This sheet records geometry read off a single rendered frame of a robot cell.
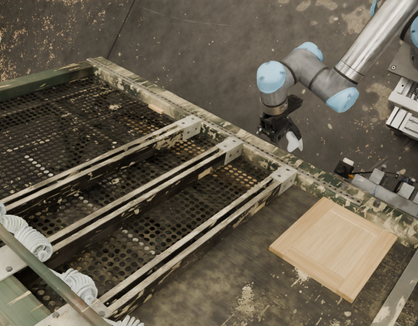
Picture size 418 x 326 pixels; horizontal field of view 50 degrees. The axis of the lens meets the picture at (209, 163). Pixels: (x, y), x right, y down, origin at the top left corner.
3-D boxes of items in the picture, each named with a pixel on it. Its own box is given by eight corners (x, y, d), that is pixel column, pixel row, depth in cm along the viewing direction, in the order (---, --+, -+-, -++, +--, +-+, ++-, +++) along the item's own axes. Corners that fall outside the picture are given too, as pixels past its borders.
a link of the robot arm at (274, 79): (294, 68, 115) (269, 87, 113) (295, 94, 124) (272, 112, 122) (273, 52, 119) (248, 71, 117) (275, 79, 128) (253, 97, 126)
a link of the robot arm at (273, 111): (270, 82, 128) (294, 94, 124) (272, 92, 132) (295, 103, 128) (254, 100, 126) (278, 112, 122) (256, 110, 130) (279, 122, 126)
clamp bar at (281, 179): (297, 186, 187) (312, 137, 173) (48, 389, 105) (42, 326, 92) (277, 175, 191) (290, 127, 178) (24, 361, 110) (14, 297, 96)
